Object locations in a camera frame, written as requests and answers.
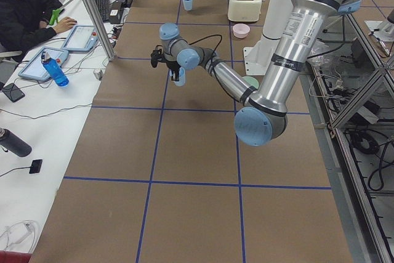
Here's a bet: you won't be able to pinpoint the blue cup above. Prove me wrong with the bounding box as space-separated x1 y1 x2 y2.
173 67 186 87
182 0 193 11

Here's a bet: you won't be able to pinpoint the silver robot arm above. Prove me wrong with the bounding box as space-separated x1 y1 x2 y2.
151 0 361 146

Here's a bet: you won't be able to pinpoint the cream toaster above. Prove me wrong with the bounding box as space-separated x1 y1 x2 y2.
227 0 262 22

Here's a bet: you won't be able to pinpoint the pink bowl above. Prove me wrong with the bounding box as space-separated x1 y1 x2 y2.
232 23 250 39

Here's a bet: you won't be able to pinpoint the small metal clamp block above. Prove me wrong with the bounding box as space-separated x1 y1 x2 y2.
93 69 103 81

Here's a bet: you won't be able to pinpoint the green bowl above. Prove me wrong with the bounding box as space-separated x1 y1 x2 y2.
243 76 259 89

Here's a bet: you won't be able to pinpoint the black keyboard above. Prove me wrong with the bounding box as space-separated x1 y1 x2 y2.
94 0 110 22

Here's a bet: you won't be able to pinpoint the far teach pendant tablet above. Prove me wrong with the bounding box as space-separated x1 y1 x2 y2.
62 25 98 52

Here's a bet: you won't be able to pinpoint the teach pendant tablet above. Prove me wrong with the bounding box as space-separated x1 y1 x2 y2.
18 47 69 82
62 25 98 52

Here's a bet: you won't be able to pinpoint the blue water bottle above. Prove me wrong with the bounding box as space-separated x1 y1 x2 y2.
41 51 69 87

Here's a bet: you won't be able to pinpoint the near teach pendant tablet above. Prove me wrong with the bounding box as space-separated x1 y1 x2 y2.
18 47 69 82

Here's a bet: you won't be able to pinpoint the seated person in black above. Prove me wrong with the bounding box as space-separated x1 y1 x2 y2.
1 0 77 62

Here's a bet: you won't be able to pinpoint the black smartphone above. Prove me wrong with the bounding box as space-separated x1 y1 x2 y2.
1 83 25 102

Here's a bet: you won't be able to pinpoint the small black square pad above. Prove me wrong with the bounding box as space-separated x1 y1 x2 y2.
29 159 42 174

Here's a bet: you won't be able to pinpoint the dark thermos bottle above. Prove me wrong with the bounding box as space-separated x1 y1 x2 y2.
1 128 32 157

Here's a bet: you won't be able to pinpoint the clear safety glasses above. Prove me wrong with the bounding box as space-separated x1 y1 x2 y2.
1 220 39 253

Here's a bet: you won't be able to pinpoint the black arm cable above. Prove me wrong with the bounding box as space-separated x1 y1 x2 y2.
188 34 247 103

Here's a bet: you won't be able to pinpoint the white pedestal column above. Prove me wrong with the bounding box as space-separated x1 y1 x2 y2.
244 0 293 76

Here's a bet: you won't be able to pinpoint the aluminium frame post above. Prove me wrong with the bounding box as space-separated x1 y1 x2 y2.
82 0 115 62

